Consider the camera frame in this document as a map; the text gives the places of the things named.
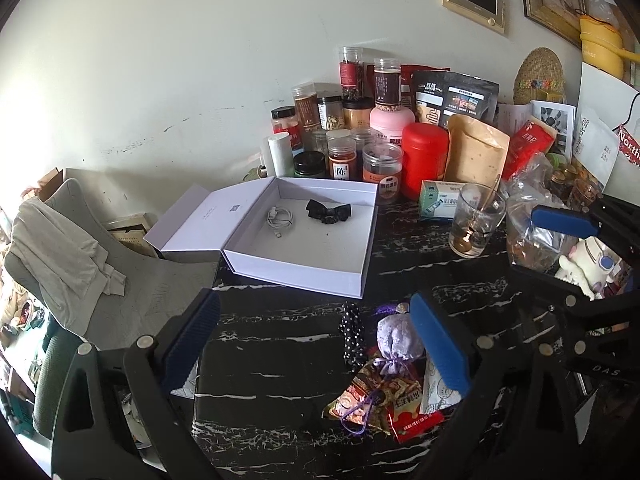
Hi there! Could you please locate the cardboard box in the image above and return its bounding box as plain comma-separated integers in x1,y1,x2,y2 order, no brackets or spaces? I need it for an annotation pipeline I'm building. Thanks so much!
37,167,65,202

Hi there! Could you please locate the white cylinder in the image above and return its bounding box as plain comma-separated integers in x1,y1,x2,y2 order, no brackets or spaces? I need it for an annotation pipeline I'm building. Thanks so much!
266,132,293,179

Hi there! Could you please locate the kraft paper pouch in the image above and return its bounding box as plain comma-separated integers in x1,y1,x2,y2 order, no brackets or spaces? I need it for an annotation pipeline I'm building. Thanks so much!
444,114,511,186

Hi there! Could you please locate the black lid nut jar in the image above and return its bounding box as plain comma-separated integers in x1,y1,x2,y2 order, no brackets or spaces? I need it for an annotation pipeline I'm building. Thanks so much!
317,96,345,131

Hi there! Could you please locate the clear glass cup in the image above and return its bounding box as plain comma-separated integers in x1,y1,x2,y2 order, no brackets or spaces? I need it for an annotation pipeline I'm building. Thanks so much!
448,182,507,259

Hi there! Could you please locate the red plastic canister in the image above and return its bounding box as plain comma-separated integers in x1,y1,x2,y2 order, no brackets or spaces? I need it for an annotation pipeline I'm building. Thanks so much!
401,122,449,201

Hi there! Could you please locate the black polka dot scrunchie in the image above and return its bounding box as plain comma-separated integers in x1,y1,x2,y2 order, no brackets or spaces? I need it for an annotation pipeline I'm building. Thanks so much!
338,301,368,373

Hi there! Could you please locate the red snack packet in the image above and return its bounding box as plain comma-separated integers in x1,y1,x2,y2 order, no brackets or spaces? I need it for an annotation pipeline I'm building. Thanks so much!
387,407,446,444

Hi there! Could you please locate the dark jar with black lid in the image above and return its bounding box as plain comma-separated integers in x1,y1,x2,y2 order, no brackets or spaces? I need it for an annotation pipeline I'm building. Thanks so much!
293,151,327,178

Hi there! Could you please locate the grey cloth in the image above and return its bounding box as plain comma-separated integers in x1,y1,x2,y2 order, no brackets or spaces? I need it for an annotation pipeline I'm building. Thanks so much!
4,197,128,336

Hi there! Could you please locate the white charging cable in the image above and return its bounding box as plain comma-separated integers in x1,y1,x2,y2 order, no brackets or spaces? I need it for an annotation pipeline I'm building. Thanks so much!
266,205,296,241

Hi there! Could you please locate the white paper bag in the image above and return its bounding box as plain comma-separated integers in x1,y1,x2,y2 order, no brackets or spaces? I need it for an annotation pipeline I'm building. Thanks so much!
570,62,640,191

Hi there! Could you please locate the clear jar with orange label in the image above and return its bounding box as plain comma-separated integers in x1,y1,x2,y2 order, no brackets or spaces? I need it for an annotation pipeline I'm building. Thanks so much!
362,142,404,184

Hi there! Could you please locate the tall jar with red label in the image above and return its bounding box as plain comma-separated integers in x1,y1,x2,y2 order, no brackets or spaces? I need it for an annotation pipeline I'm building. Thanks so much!
338,46,368,103

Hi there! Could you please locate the white toy figurine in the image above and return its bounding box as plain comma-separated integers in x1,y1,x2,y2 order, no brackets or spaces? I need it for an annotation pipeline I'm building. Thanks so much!
556,236,623,301

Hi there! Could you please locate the black printed pouch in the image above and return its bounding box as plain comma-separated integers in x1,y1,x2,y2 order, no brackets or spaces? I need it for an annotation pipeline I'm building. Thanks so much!
411,71,501,128

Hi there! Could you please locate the grey chair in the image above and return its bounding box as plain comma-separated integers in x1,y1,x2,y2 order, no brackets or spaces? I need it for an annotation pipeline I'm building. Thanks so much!
5,178,221,351

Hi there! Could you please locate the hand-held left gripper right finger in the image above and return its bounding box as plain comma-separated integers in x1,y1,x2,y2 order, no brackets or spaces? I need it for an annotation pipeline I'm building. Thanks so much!
410,291,596,480

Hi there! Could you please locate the black lid red label jar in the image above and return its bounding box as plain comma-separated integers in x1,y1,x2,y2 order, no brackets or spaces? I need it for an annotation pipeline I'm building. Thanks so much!
271,106,302,153

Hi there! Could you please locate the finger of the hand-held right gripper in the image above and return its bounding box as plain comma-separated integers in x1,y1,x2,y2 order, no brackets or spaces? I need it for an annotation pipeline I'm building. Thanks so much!
531,195,640,266
510,264,640,356

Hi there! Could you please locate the white patterned packet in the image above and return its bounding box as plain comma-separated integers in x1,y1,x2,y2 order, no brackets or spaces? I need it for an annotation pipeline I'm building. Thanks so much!
421,355,463,416

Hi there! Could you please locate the black white photo booklet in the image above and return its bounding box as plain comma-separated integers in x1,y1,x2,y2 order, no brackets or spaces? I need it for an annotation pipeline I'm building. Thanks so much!
530,100,577,158

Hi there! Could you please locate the white lidded gift box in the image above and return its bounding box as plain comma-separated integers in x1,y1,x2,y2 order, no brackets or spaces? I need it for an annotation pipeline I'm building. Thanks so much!
144,176,380,302

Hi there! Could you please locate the clear jar of red powder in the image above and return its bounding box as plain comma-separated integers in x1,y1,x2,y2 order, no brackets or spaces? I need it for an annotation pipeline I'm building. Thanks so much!
327,129,358,181

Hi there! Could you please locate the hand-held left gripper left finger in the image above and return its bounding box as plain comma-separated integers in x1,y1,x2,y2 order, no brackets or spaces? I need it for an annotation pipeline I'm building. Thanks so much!
51,287,222,480

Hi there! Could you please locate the tall jar with brown label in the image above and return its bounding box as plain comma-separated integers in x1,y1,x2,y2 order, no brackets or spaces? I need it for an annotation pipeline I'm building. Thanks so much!
372,58,403,111

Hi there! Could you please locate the red pouch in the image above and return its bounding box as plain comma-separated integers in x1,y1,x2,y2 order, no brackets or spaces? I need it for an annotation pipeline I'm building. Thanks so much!
400,64,451,111

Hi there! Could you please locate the yellow pot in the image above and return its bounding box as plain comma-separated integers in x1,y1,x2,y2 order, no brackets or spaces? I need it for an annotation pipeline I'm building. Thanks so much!
579,14,640,81

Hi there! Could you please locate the pink jar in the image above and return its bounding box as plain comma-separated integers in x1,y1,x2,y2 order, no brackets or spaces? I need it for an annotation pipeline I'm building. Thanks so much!
369,106,417,142

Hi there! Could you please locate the green white medicine box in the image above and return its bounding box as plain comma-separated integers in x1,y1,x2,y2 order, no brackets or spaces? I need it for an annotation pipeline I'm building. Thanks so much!
419,180,468,222

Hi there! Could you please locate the purple sachet with cord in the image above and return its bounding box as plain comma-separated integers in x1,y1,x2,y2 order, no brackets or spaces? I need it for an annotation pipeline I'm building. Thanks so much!
339,301,427,436

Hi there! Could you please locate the brown snack packet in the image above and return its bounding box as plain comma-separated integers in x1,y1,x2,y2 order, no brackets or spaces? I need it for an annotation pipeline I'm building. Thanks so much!
322,347,423,433

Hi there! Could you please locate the red crinkled packet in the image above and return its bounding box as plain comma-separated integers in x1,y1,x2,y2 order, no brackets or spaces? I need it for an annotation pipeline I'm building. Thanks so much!
501,119,557,181

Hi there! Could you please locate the clear jar with brown label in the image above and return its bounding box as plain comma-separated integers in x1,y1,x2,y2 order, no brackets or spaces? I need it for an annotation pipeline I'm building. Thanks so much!
292,83,321,133

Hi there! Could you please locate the gold spoon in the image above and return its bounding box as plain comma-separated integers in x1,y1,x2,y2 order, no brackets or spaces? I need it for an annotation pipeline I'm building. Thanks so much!
461,174,501,256

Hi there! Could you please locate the black bow hair clip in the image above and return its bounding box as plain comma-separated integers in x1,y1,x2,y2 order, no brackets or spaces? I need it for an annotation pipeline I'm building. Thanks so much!
305,199,355,223

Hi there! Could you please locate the clear plastic bag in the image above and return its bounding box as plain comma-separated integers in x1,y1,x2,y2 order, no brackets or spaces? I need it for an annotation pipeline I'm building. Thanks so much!
505,152,596,273

